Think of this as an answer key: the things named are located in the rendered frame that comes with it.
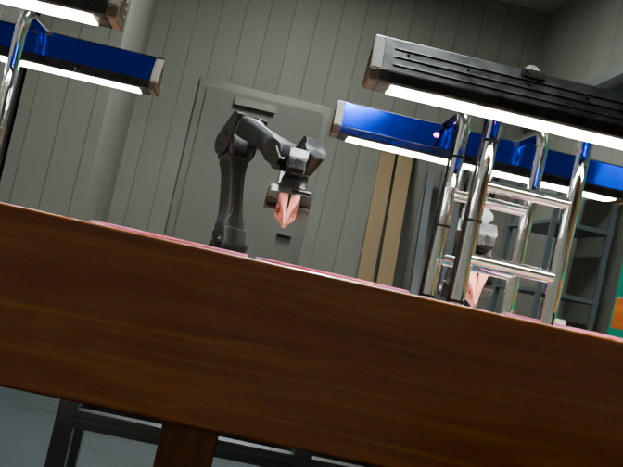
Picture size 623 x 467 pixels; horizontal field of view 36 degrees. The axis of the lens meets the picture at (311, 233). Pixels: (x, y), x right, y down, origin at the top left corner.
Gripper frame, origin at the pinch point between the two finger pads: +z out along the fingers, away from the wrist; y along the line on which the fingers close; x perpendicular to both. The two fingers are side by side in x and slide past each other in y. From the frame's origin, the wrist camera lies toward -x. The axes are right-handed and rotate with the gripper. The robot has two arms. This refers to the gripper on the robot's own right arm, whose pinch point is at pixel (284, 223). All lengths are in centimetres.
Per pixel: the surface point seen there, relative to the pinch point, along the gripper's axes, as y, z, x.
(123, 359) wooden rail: -16, 97, -53
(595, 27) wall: 207, -501, 147
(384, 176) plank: 91, -497, 315
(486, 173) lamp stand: 27, 38, -48
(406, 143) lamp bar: 19.2, 4.8, -30.0
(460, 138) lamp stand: 26.9, 14.1, -39.2
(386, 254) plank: 104, -440, 350
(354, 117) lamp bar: 8.3, 1.8, -31.2
